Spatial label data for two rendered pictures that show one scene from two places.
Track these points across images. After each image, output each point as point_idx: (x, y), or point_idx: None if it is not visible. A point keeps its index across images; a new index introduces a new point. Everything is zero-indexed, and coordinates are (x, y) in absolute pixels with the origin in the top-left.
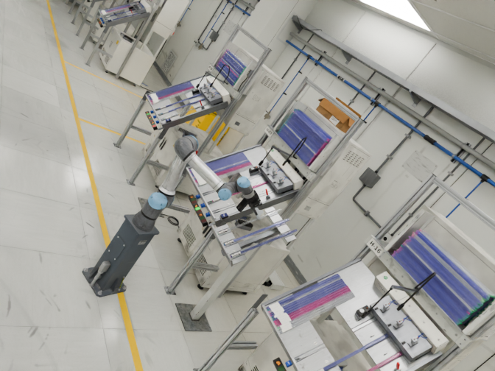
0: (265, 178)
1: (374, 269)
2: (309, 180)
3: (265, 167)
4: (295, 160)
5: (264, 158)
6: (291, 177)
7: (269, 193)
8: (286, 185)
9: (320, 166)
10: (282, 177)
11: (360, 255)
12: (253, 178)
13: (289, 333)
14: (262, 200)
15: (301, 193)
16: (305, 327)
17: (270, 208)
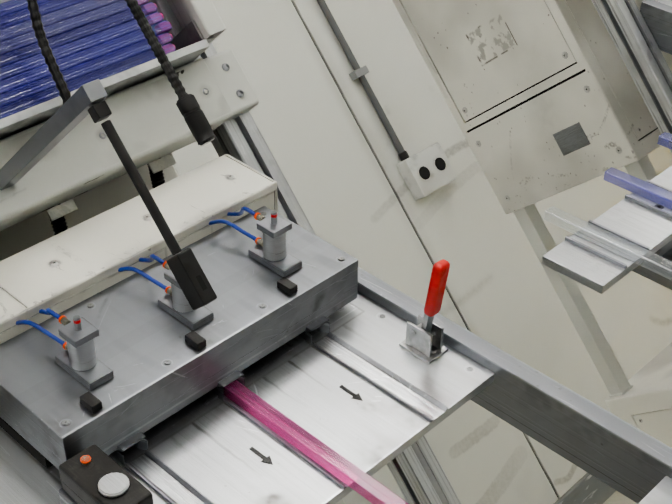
0: (181, 417)
1: (601, 38)
2: (258, 101)
3: (106, 372)
4: (65, 158)
5: (165, 222)
6: (209, 204)
7: (361, 352)
8: (291, 232)
9: (174, 9)
10: (262, 215)
11: (631, 0)
12: (204, 497)
13: None
14: (459, 372)
15: (298, 203)
16: None
17: (569, 261)
